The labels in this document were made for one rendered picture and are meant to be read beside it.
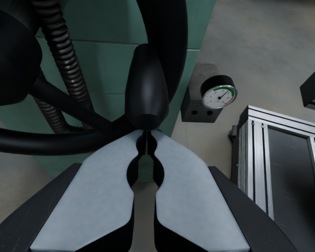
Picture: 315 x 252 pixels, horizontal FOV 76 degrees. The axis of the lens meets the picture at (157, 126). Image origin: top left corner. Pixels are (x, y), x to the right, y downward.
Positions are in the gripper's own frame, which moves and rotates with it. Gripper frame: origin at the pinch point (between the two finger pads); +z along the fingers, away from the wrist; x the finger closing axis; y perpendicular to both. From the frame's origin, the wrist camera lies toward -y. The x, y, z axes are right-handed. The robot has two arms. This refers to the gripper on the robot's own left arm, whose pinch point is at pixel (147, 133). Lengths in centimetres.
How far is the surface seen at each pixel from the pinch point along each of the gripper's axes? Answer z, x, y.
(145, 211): 49, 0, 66
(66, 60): 11.8, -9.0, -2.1
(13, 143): 9.3, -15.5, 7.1
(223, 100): 23.9, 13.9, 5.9
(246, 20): 202, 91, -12
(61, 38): 10.8, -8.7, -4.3
